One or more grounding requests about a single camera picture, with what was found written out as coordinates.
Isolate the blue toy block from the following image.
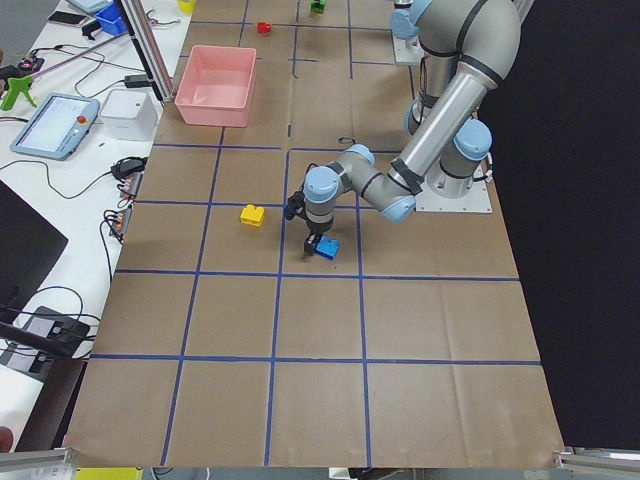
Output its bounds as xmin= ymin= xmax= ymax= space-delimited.
xmin=315 ymin=236 xmax=340 ymax=261

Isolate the green toy block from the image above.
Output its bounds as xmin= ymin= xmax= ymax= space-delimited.
xmin=310 ymin=0 xmax=326 ymax=14

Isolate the teach pendant tablet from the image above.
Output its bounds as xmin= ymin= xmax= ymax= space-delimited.
xmin=10 ymin=93 xmax=101 ymax=161

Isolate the black power adapter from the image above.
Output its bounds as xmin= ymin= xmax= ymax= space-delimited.
xmin=123 ymin=74 xmax=150 ymax=89

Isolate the red toy block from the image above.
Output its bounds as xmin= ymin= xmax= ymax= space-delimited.
xmin=257 ymin=22 xmax=272 ymax=35

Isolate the aluminium frame post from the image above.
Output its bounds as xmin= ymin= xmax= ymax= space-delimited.
xmin=113 ymin=0 xmax=175 ymax=103

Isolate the green plastic clamp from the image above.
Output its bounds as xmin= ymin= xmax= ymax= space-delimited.
xmin=1 ymin=75 xmax=37 ymax=111

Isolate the blue storage bin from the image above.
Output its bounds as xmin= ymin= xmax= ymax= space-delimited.
xmin=95 ymin=4 xmax=128 ymax=36

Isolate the brown paper table cover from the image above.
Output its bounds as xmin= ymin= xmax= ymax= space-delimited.
xmin=65 ymin=1 xmax=563 ymax=468

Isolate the black monitor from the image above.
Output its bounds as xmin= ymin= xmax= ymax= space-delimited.
xmin=1 ymin=182 xmax=68 ymax=322

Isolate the white cube device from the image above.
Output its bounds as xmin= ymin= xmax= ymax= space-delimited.
xmin=100 ymin=89 xmax=158 ymax=142

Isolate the yellow tape roll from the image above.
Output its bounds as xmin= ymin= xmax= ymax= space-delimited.
xmin=177 ymin=0 xmax=196 ymax=15

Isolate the black smartphone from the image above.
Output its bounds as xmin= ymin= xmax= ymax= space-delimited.
xmin=47 ymin=11 xmax=88 ymax=27

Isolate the grabber reach tool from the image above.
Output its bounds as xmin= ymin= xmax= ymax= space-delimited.
xmin=30 ymin=33 xmax=129 ymax=80

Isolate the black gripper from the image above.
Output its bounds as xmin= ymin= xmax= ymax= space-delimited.
xmin=303 ymin=220 xmax=333 ymax=256

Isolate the pink plastic box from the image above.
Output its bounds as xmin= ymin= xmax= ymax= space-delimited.
xmin=175 ymin=45 xmax=257 ymax=128

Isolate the yellow toy block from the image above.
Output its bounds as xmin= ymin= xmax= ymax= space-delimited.
xmin=239 ymin=204 xmax=266 ymax=228

